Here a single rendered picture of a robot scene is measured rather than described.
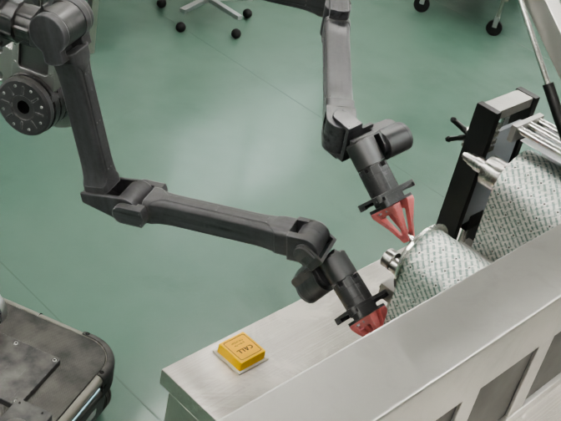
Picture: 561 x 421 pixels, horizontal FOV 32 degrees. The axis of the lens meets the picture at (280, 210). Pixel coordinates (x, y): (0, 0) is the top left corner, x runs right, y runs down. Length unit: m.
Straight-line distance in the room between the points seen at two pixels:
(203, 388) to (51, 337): 1.11
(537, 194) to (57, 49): 0.92
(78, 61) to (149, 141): 2.53
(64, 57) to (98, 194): 0.30
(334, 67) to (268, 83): 3.09
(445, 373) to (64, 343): 2.11
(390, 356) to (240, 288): 2.70
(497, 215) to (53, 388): 1.44
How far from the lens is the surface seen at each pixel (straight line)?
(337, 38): 2.07
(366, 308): 1.83
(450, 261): 1.73
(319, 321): 2.16
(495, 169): 1.94
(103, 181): 1.98
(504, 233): 1.91
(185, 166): 4.26
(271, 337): 2.09
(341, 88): 1.93
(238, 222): 1.88
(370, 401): 0.90
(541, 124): 1.96
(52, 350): 2.95
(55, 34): 1.83
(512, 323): 1.05
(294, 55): 5.42
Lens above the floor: 2.27
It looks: 34 degrees down
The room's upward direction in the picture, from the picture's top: 13 degrees clockwise
